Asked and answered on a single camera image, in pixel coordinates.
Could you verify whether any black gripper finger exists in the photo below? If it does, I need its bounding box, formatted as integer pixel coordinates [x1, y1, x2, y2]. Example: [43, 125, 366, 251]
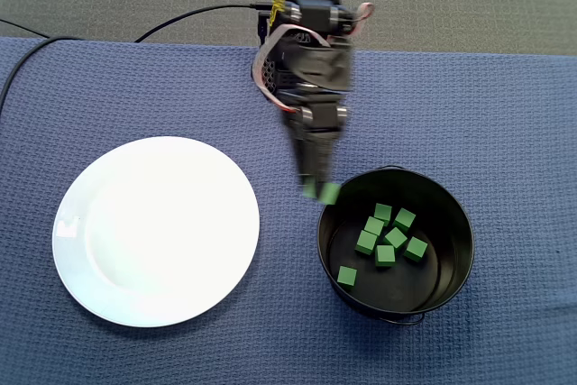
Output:
[286, 125, 319, 188]
[315, 128, 346, 188]

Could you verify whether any thin black cable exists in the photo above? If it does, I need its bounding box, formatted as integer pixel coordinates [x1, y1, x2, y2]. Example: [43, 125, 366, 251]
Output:
[0, 18, 51, 39]

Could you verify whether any blue woven table mat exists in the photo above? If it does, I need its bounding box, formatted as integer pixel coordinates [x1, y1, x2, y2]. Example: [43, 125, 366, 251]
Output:
[0, 36, 577, 385]

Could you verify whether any black metal bucket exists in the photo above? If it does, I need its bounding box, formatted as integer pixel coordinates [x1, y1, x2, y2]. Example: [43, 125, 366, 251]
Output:
[316, 166, 475, 326]

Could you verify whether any white gripper servo wire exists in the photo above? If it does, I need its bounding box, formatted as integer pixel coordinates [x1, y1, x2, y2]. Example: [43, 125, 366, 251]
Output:
[251, 23, 333, 115]

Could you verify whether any white round plate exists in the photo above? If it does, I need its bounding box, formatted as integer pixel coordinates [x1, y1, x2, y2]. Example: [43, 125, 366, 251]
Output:
[52, 135, 261, 328]

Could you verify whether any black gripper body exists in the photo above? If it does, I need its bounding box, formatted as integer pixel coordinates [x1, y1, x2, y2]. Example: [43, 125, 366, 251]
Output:
[275, 36, 356, 134]

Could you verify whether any thick black cable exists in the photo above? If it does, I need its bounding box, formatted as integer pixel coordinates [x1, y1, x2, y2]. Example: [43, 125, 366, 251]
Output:
[0, 0, 276, 105]

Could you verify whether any green cube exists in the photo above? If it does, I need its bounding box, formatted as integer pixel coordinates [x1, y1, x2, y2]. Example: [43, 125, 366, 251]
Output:
[354, 230, 380, 256]
[402, 236, 429, 263]
[336, 265, 359, 289]
[374, 244, 397, 268]
[392, 207, 417, 233]
[383, 226, 409, 250]
[363, 215, 386, 237]
[373, 203, 394, 225]
[302, 179, 342, 206]

